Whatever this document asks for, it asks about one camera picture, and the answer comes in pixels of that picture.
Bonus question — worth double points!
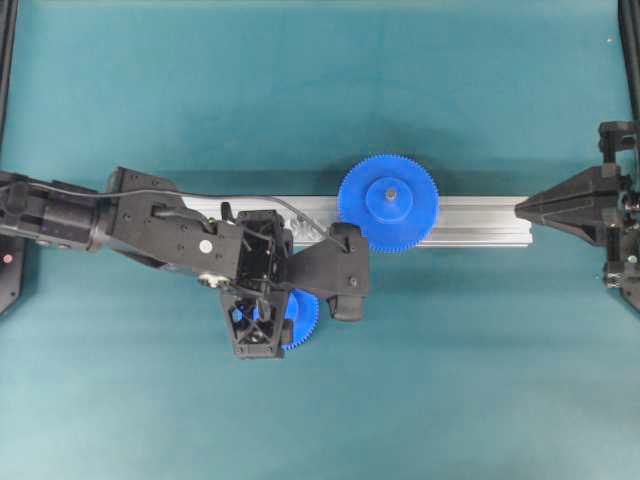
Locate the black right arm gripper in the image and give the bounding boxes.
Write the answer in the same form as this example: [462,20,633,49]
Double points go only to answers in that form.
[514,119,640,291]

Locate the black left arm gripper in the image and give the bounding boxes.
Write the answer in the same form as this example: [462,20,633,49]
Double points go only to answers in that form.
[198,209,293,359]

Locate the small blue plastic gear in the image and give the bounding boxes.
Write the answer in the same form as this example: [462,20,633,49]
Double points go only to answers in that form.
[229,288,321,351]

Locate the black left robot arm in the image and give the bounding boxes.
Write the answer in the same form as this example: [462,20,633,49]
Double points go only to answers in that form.
[1,167,293,359]

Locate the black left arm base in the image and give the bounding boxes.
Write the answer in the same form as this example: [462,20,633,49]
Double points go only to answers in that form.
[0,235,25,314]

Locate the large blue plastic gear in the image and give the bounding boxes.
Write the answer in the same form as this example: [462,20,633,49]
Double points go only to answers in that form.
[337,154,440,253]

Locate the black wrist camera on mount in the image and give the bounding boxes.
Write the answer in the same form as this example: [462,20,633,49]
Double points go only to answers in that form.
[285,222,371,322]

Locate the aluminium extrusion rail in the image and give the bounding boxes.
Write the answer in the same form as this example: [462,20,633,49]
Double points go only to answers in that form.
[183,196,533,248]

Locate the black right frame post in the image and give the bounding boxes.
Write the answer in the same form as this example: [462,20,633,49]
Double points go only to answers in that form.
[618,0,639,121]

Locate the black frame post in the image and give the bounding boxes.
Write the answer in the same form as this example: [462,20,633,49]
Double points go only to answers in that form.
[0,0,19,139]
[618,0,639,121]

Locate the black left frame post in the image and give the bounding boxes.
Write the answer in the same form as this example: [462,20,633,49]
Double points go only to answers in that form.
[0,0,19,139]

